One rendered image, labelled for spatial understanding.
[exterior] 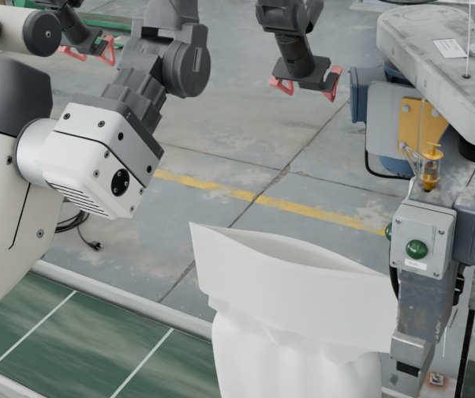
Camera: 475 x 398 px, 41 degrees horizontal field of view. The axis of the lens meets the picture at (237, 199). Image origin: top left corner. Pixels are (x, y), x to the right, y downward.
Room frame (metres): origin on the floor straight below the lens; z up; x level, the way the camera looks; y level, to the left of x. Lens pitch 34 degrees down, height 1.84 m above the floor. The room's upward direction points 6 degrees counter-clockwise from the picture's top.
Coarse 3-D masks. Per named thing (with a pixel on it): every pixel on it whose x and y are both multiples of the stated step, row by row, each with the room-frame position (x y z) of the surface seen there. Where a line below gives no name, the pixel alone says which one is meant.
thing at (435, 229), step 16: (400, 208) 0.71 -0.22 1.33; (416, 208) 0.70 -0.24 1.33; (432, 208) 0.70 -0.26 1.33; (400, 224) 0.69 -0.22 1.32; (416, 224) 0.68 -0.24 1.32; (432, 224) 0.66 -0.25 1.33; (448, 224) 0.66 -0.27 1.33; (400, 240) 0.69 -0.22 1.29; (432, 240) 0.66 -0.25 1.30; (448, 240) 0.66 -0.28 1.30; (400, 256) 0.69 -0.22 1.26; (432, 256) 0.66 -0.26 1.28; (448, 256) 0.67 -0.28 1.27; (416, 272) 0.67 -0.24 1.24; (432, 272) 0.66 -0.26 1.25
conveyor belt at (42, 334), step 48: (48, 288) 1.74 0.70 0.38; (0, 336) 1.52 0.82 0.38; (48, 336) 1.50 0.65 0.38; (96, 336) 1.48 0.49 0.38; (144, 336) 1.46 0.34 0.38; (192, 336) 1.44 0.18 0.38; (48, 384) 1.30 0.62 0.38; (96, 384) 1.28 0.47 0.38; (144, 384) 1.27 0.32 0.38; (192, 384) 1.25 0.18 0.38
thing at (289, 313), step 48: (192, 240) 1.16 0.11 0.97; (240, 240) 1.11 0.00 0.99; (288, 240) 1.07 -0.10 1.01; (240, 288) 1.07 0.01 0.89; (288, 288) 0.99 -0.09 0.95; (336, 288) 0.95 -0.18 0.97; (384, 288) 0.91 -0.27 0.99; (240, 336) 1.02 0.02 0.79; (288, 336) 0.98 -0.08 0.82; (336, 336) 0.95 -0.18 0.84; (384, 336) 0.91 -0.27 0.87; (240, 384) 1.02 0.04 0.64; (288, 384) 0.94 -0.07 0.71; (336, 384) 0.89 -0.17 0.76
